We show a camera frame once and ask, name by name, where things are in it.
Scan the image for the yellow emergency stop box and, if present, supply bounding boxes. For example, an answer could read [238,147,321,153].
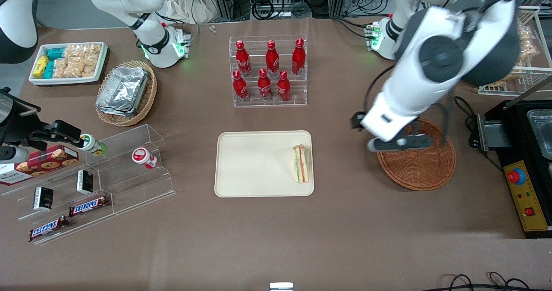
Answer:
[503,160,552,239]

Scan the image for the red capped small bottle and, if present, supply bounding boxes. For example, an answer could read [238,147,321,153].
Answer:
[132,147,158,169]

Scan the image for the clear acrylic bottle rack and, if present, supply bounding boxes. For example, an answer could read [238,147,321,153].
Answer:
[229,34,308,108]

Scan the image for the black cable bundle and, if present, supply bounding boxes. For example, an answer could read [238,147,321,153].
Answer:
[250,0,312,21]

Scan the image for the clear acrylic stepped shelf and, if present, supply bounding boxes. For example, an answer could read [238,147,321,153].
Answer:
[0,124,176,245]

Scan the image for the triangle sandwich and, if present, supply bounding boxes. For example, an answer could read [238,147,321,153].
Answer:
[292,144,311,184]

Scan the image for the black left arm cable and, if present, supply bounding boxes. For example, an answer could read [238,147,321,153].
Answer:
[364,64,452,148]

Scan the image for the white wire rack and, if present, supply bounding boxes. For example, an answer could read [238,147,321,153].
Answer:
[477,6,552,96]

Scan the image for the black floor cable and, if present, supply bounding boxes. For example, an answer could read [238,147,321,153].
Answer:
[431,272,532,291]

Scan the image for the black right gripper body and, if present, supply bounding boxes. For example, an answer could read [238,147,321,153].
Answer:
[0,91,54,148]

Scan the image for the beige plastic tray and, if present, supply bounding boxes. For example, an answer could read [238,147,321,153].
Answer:
[214,130,315,197]

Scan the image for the small black box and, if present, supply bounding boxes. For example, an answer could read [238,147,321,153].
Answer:
[33,187,54,210]
[77,170,94,195]

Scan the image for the red tartan cookie box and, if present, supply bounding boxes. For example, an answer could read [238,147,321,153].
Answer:
[0,145,79,186]

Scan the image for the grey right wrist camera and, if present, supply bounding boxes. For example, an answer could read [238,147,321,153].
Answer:
[0,147,30,163]

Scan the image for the black table appliance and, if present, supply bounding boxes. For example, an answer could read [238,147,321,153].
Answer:
[469,100,552,171]

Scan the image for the round brown wicker basket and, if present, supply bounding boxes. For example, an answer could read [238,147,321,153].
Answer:
[377,118,457,191]

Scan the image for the oval light wicker basket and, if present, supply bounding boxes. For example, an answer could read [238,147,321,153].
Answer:
[95,60,158,127]

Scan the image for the Snickers chocolate bar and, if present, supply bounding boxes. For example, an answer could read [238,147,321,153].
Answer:
[69,195,110,217]
[29,216,69,242]

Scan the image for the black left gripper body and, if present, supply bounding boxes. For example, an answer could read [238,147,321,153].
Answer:
[350,112,368,131]

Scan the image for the yellow snack packet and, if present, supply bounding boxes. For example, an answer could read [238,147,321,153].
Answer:
[33,55,50,78]

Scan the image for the green capped small bottle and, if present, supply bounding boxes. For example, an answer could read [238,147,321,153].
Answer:
[80,134,107,156]

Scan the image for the black base power cable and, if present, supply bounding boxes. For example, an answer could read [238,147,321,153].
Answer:
[331,17,372,40]

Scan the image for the bagged fried snack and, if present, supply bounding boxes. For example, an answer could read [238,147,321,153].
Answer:
[517,25,538,64]

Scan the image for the aluminium frame post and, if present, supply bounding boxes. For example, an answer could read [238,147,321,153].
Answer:
[210,0,236,22]

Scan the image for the beige cloth bag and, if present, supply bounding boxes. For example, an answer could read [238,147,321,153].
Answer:
[163,0,219,24]

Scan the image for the black cable loop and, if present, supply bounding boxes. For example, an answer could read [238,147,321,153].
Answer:
[453,96,479,130]

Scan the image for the red cola bottle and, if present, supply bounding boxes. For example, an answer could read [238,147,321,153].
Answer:
[233,70,249,102]
[292,38,306,76]
[235,40,252,77]
[265,40,280,77]
[257,69,273,102]
[276,70,291,102]

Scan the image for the stack of foil trays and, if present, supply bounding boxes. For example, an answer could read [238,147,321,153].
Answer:
[96,66,150,117]

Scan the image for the white rectangular snack tray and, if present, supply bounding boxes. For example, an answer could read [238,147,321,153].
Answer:
[28,42,108,87]

